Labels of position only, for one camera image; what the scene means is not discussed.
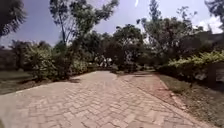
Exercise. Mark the red brick path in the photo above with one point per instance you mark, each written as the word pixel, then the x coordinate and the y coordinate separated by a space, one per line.
pixel 93 106

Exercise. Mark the tree with sparse crown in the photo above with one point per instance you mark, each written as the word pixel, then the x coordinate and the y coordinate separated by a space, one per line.
pixel 216 8

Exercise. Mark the row of leafy bushes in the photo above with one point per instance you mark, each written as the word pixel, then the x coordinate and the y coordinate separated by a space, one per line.
pixel 41 63

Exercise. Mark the round dark bush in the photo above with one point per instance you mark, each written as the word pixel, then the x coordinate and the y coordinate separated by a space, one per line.
pixel 128 67

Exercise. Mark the trimmed green hedge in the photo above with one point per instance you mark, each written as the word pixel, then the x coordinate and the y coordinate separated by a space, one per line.
pixel 196 65

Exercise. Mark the tall thin-trunked tree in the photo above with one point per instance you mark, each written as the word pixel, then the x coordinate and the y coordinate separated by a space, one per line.
pixel 63 30

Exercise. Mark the dark building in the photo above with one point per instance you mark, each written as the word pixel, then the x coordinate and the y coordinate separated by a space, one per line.
pixel 208 40

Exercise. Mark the grass and earth verge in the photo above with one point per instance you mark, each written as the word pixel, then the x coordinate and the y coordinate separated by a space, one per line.
pixel 196 100

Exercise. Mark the row of trees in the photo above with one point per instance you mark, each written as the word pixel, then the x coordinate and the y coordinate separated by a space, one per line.
pixel 160 40

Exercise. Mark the palm tree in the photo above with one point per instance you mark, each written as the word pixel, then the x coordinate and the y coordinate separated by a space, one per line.
pixel 9 15

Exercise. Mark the darker red brick strip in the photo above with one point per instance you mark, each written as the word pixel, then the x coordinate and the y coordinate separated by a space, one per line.
pixel 148 85

